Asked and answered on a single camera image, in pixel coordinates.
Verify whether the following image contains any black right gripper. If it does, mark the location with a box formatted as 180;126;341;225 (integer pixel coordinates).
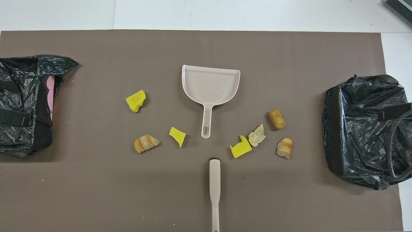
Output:
378;102;412;122

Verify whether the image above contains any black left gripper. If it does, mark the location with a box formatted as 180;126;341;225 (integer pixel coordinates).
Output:
0;108;31;127

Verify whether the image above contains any striped toy croissant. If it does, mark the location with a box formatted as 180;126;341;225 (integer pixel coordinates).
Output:
276;138;293;160
134;134;161;154

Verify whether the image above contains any brown toy bread roll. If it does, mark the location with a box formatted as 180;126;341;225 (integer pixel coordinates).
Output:
268;109;286;130

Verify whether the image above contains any large yellow sponge piece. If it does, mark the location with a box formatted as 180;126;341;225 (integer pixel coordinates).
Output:
125;90;146;113

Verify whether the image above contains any pale flaky toy pastry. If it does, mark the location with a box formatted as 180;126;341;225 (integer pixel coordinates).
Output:
248;124;267;147

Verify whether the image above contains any notched yellow sponge piece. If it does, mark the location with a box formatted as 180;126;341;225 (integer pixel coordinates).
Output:
230;135;253;159

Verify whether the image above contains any small yellow sponge wedge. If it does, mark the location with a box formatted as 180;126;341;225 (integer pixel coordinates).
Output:
169;127;187;148

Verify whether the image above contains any beige plastic dustpan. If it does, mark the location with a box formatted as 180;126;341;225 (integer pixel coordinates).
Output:
181;64;241;139

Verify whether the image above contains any beige hand brush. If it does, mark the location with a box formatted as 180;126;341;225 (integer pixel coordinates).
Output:
209;157;221;232

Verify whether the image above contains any black bagged bin pink side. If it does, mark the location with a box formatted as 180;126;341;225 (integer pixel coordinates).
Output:
0;54;79;158

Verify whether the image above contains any brown table mat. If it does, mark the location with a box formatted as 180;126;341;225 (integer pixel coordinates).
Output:
0;30;403;232

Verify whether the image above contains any dark grey ribbed panel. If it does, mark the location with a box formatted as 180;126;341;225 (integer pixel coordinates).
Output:
384;0;412;28

